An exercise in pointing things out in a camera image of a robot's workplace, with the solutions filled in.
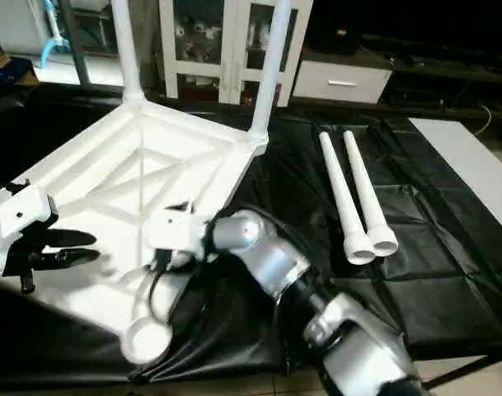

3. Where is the light blue hose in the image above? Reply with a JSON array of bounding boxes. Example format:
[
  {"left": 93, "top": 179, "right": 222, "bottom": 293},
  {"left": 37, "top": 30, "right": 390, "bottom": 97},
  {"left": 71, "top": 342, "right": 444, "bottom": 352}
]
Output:
[{"left": 40, "top": 0, "right": 68, "bottom": 68}]

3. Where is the black work mat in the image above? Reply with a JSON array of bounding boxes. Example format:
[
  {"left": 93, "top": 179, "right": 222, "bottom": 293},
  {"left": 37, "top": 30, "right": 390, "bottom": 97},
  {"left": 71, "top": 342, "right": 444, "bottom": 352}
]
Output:
[{"left": 0, "top": 78, "right": 502, "bottom": 389}]

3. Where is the grey metal pole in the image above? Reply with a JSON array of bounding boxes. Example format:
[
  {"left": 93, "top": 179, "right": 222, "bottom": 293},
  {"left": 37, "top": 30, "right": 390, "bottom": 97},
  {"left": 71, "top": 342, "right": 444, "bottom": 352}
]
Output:
[{"left": 60, "top": 0, "right": 94, "bottom": 88}]

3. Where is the white plastic table leg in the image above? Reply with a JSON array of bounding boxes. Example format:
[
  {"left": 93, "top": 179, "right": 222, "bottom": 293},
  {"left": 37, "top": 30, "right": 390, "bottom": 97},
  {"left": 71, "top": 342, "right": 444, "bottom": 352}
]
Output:
[
  {"left": 317, "top": 130, "right": 378, "bottom": 267},
  {"left": 342, "top": 129, "right": 400, "bottom": 258},
  {"left": 110, "top": 0, "right": 147, "bottom": 105},
  {"left": 248, "top": 0, "right": 293, "bottom": 143}
]

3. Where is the white plastic table top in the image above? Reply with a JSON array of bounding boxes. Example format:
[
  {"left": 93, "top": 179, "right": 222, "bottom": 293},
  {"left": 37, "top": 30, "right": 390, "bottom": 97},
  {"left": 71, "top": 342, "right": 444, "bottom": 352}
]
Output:
[{"left": 0, "top": 96, "right": 270, "bottom": 366}]

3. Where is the white sheet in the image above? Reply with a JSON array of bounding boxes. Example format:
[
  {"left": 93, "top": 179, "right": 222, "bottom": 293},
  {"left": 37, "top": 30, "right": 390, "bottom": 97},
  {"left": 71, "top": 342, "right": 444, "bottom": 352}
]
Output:
[{"left": 408, "top": 117, "right": 502, "bottom": 220}]

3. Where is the white glass-door cabinet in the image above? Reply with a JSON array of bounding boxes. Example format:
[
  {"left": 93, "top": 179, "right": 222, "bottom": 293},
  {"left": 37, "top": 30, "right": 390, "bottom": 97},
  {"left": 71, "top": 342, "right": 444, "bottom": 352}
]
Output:
[{"left": 157, "top": 0, "right": 314, "bottom": 107}]

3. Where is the white low drawer unit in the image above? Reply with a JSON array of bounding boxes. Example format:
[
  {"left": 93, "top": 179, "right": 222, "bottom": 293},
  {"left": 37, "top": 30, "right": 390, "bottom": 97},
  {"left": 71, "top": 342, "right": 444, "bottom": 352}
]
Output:
[{"left": 291, "top": 55, "right": 394, "bottom": 106}]

